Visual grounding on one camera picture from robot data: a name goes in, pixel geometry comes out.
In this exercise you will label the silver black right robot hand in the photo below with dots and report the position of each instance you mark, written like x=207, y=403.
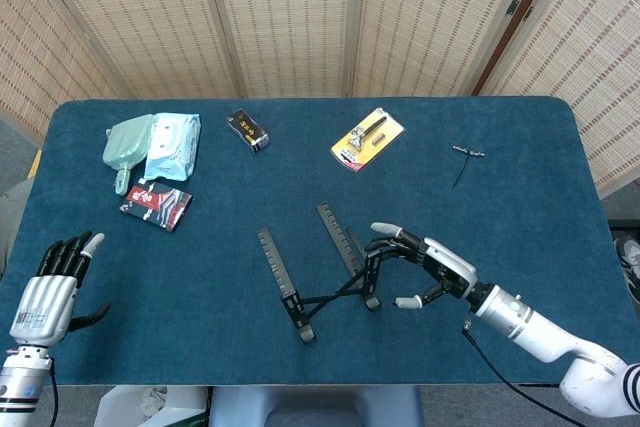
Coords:
x=447, y=267

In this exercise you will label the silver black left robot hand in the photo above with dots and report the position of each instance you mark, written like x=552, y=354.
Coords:
x=42, y=302

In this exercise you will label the black folding laptop stand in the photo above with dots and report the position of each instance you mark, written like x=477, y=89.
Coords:
x=272, y=262

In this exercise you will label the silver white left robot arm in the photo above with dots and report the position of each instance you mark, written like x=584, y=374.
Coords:
x=20, y=382

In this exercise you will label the white plastic bag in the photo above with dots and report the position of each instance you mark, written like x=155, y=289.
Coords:
x=125, y=409

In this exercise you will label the black red patterned flat box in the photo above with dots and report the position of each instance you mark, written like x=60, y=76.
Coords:
x=157, y=204

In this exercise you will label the razor in yellow blister pack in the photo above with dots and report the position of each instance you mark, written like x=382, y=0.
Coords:
x=365, y=139

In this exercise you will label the mint green plastic pouch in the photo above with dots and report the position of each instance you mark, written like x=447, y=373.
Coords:
x=127, y=144

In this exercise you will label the grey sneaker shoe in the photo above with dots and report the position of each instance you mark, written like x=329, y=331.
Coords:
x=630, y=267

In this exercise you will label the blue grey stool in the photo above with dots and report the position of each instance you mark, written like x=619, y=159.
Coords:
x=320, y=407

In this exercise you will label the light blue wet wipes pack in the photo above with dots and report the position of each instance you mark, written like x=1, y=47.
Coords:
x=172, y=147

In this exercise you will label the small dark box gold label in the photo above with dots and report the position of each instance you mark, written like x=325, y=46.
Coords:
x=248, y=129

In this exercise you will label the grey metal screen hinge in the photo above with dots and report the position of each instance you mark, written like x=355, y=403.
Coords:
x=513, y=7
x=528, y=14

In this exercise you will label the woven bamboo folding screen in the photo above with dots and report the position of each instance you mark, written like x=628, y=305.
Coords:
x=285, y=22

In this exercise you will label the brown wooden post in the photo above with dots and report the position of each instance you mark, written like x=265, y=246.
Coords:
x=510, y=37

